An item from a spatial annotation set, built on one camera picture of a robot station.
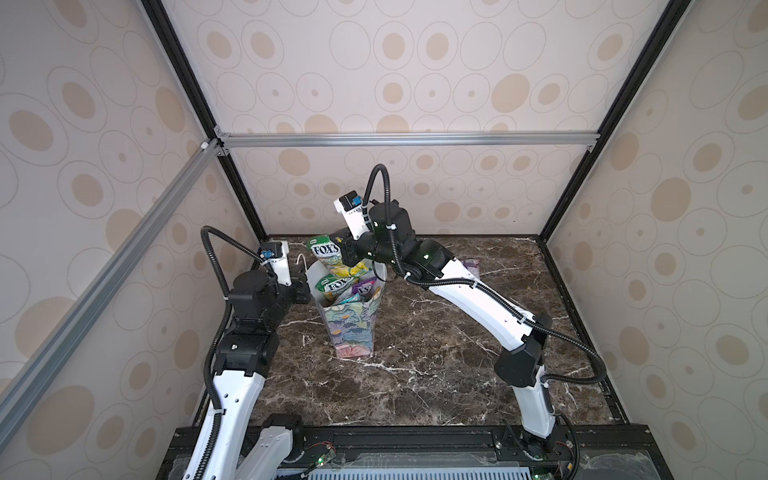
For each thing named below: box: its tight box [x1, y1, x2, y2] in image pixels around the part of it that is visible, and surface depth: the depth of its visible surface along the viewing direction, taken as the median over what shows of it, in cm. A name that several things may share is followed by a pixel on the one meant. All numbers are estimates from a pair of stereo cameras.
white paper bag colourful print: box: [306, 259, 387, 359], surface depth 79 cm
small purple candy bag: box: [352, 276, 377, 296], surface depth 87 cm
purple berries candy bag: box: [462, 258, 480, 280], surface depth 108 cm
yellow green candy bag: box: [306, 234, 372, 278], surface depth 72 cm
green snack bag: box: [315, 274, 360, 301], surface depth 86 cm
